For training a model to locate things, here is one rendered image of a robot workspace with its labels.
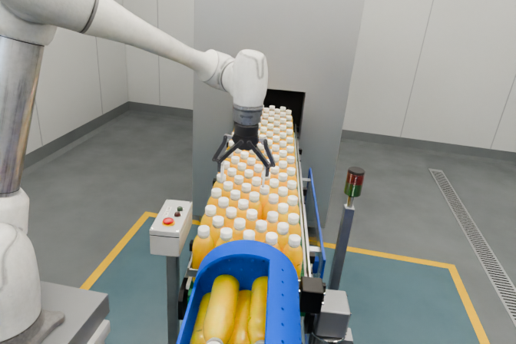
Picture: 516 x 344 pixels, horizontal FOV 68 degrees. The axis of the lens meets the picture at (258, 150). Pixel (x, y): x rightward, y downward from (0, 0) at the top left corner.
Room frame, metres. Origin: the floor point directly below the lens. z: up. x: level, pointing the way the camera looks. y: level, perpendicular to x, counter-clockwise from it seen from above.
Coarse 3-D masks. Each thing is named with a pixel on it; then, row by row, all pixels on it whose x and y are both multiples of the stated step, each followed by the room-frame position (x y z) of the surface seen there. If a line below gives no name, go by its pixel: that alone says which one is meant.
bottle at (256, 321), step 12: (264, 276) 0.79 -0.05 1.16; (252, 288) 0.77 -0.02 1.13; (264, 288) 0.75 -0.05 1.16; (252, 300) 0.72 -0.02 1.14; (264, 300) 0.71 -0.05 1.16; (252, 312) 0.68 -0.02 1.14; (264, 312) 0.67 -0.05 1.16; (252, 324) 0.65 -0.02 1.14; (264, 324) 0.64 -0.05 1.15; (252, 336) 0.62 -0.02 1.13; (264, 336) 0.62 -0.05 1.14
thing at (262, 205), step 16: (272, 128) 2.13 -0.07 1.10; (288, 128) 2.18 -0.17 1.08; (256, 144) 1.87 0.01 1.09; (272, 144) 1.87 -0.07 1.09; (288, 144) 1.92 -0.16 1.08; (240, 160) 1.67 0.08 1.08; (256, 160) 1.67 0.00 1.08; (256, 176) 1.53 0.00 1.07; (272, 176) 1.53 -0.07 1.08; (288, 176) 1.54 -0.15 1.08; (224, 192) 1.35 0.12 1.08; (240, 192) 1.36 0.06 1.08; (272, 192) 1.40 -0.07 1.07; (288, 192) 1.40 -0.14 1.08; (256, 208) 1.27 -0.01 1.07; (272, 208) 1.27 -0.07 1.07; (288, 208) 1.27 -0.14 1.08
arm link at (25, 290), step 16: (0, 224) 0.67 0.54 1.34; (0, 240) 0.62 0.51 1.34; (16, 240) 0.64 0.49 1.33; (0, 256) 0.60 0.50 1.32; (16, 256) 0.62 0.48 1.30; (32, 256) 0.65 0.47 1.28; (0, 272) 0.59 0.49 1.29; (16, 272) 0.60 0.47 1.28; (32, 272) 0.64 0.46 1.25; (0, 288) 0.57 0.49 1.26; (16, 288) 0.59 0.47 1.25; (32, 288) 0.62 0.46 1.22; (0, 304) 0.57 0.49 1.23; (16, 304) 0.58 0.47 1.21; (32, 304) 0.62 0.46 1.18; (0, 320) 0.56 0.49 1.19; (16, 320) 0.58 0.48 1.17; (32, 320) 0.61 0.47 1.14; (0, 336) 0.56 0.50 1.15
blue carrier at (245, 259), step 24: (240, 240) 0.84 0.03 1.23; (216, 264) 0.84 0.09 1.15; (240, 264) 0.83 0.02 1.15; (264, 264) 0.83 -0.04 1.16; (288, 264) 0.81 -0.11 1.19; (240, 288) 0.83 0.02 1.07; (288, 288) 0.72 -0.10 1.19; (192, 312) 0.74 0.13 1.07; (288, 312) 0.64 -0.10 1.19; (288, 336) 0.58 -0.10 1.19
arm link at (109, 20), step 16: (96, 0) 0.81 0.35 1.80; (112, 0) 0.85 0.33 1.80; (96, 16) 0.80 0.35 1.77; (112, 16) 0.83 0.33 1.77; (128, 16) 0.86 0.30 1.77; (80, 32) 0.82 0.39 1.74; (96, 32) 0.82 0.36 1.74; (112, 32) 0.83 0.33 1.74; (128, 32) 0.86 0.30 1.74; (144, 32) 0.88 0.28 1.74; (160, 32) 0.94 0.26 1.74; (144, 48) 0.90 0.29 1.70; (160, 48) 0.93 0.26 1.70; (176, 48) 1.00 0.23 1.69; (192, 48) 1.13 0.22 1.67; (192, 64) 1.12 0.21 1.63; (208, 64) 1.14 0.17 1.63; (224, 64) 1.15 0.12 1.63; (208, 80) 1.15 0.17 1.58
